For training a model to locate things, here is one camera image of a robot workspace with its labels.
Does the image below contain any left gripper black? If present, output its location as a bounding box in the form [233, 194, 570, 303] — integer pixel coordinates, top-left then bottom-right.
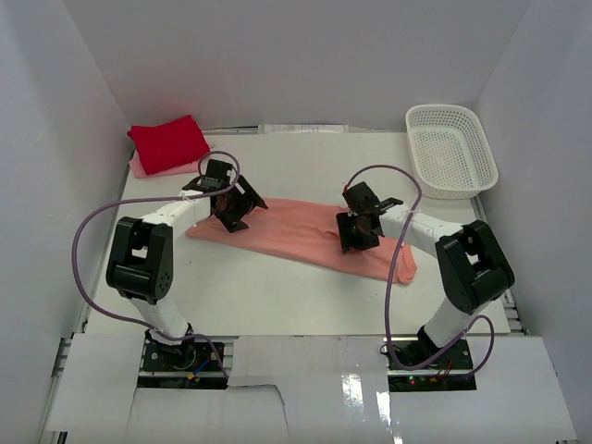
[216, 175, 266, 233]

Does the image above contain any salmon pink t shirt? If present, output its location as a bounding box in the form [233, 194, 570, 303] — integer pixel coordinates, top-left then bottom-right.
[186, 198, 397, 281]

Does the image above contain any white perforated plastic basket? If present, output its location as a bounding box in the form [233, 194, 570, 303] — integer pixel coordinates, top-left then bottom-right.
[405, 104, 499, 200]

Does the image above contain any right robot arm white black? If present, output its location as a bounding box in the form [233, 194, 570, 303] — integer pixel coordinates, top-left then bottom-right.
[336, 181, 515, 369]

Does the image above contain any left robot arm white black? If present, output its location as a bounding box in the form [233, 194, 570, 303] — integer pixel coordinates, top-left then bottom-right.
[105, 160, 267, 369]

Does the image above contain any white paper sheet at back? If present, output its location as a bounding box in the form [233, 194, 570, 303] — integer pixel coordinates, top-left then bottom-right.
[258, 124, 349, 134]

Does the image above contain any folded red t shirt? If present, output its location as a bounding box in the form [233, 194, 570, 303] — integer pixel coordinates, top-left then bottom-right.
[127, 115, 210, 179]

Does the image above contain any folded light pink t shirt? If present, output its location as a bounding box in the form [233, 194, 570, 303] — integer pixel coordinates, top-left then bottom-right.
[128, 154, 203, 179]

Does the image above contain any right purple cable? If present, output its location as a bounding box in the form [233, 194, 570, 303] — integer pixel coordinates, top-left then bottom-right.
[341, 165, 495, 373]

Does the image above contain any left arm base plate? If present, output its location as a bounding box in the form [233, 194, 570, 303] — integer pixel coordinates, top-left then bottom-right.
[137, 332, 232, 390]

